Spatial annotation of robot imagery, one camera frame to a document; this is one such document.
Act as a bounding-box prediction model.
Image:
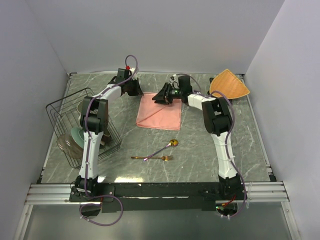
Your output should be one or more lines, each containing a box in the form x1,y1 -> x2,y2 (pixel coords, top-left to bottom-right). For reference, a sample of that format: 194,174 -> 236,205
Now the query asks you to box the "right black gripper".
152,82 -> 184,106

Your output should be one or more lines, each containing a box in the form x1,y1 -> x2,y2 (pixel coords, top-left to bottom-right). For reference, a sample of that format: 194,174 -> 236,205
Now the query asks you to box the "pink satin napkin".
136,92 -> 182,131

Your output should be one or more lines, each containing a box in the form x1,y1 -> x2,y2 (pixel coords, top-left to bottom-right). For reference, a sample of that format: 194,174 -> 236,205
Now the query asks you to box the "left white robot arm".
74,66 -> 142,201

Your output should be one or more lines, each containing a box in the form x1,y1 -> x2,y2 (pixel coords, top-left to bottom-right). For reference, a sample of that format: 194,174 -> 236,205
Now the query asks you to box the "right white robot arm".
152,73 -> 244,200

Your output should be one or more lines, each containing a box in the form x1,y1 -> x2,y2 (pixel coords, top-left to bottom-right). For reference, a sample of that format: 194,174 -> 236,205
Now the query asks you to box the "grey striped mug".
76,100 -> 84,114

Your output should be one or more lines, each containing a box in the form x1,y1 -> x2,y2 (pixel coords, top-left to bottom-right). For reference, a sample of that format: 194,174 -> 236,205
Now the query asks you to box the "brown ceramic plate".
100,130 -> 112,148

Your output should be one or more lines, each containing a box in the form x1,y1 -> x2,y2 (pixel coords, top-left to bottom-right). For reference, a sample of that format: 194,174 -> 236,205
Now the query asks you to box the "rose gold fork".
130,155 -> 174,161

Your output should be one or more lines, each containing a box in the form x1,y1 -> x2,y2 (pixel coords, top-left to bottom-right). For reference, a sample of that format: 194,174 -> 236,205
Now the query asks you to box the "teal green bowl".
70,127 -> 85,149

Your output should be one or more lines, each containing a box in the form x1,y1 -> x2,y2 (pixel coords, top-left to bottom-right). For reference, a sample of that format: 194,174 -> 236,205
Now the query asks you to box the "clear glass bowl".
56,134 -> 83,160

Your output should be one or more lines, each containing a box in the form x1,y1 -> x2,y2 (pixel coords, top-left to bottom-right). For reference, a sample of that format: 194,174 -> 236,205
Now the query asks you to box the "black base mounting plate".
69,182 -> 246,213

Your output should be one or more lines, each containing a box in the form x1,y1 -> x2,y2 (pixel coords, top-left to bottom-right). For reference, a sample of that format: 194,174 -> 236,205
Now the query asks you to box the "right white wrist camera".
169,74 -> 179,88

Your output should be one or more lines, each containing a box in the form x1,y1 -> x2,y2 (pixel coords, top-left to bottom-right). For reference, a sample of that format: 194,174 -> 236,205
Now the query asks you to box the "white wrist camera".
125,65 -> 139,80
169,74 -> 179,88

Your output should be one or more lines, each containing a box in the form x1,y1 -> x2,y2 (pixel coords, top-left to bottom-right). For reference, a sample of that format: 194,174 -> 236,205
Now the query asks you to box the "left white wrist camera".
125,65 -> 139,80

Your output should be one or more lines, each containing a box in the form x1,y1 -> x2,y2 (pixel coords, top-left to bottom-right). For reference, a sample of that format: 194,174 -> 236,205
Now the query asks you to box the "gold spoon with purple handle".
143,139 -> 179,162

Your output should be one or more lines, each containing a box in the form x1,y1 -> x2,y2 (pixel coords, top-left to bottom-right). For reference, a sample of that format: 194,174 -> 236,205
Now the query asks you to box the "black wire dish rack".
45,87 -> 122,169

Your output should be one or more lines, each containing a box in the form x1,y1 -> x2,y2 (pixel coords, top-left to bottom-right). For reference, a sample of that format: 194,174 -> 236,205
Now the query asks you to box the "aluminium rail frame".
23,181 -> 301,240

